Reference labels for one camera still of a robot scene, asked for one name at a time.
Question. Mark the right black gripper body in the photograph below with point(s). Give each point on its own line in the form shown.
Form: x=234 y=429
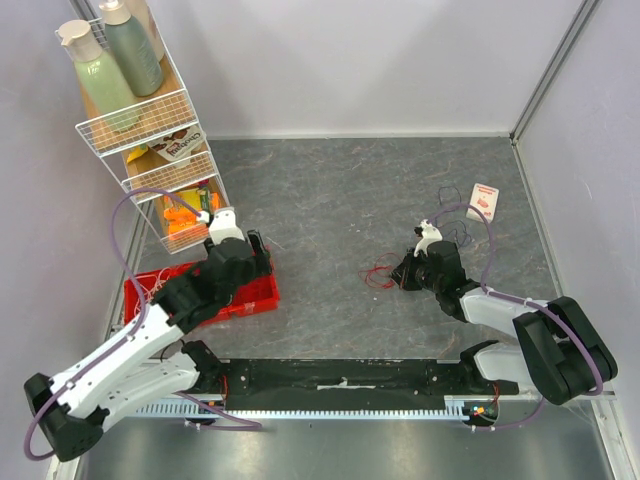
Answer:
x=406 y=275

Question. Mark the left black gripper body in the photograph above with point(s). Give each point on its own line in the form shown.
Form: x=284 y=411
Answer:
x=260 y=262

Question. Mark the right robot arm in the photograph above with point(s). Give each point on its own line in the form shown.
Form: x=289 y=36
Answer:
x=559 y=352

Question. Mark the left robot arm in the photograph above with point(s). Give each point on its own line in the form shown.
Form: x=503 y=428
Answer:
x=74 y=408

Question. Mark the red bin right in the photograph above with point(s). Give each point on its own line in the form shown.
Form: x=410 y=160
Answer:
x=260 y=296

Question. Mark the red bin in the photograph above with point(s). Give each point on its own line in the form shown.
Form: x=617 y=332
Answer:
x=140 y=295
x=260 y=296

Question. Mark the orange snack packs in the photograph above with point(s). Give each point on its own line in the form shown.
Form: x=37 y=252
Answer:
x=178 y=218

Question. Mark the small white card box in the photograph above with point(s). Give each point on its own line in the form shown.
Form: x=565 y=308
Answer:
x=483 y=203

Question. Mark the red bin left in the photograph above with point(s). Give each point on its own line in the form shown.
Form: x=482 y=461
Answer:
x=140 y=295

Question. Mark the chocolate cookie box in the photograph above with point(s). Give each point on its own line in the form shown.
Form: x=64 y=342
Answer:
x=178 y=144

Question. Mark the light green bottle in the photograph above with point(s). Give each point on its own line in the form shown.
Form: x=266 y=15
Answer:
x=99 y=75

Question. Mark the dark green bottle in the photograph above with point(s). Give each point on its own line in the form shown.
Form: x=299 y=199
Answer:
x=131 y=48

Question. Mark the beige bottle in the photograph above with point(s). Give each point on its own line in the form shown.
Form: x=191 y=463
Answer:
x=142 y=12

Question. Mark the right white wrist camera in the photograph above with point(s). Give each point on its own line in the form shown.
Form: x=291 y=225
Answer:
x=428 y=234

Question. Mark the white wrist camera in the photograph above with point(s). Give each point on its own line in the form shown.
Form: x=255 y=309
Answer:
x=428 y=234
x=221 y=224

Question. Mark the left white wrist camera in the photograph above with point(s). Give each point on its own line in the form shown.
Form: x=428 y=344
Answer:
x=221 y=224

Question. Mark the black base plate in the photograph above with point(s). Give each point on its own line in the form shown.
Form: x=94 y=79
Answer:
x=345 y=383

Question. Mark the slotted cable duct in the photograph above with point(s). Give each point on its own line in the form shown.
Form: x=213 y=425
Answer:
x=180 y=408

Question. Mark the white wire shelf rack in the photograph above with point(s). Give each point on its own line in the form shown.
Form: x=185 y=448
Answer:
x=112 y=136

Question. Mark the aluminium frame rail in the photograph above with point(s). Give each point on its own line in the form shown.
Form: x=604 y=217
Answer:
x=534 y=395

